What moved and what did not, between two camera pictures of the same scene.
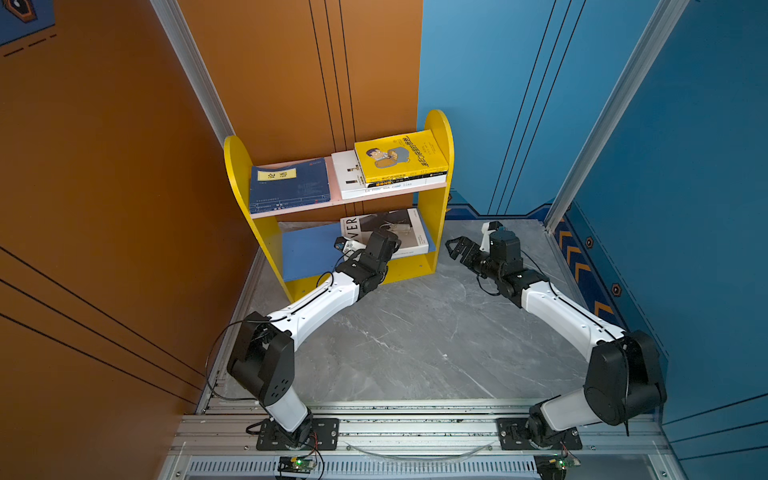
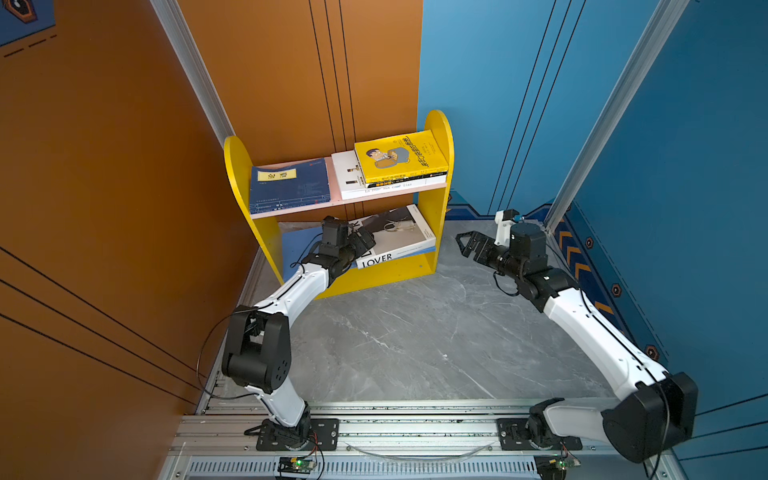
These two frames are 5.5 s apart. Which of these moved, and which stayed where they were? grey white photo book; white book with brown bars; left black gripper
Moved: left black gripper
Stayed: grey white photo book; white book with brown bars
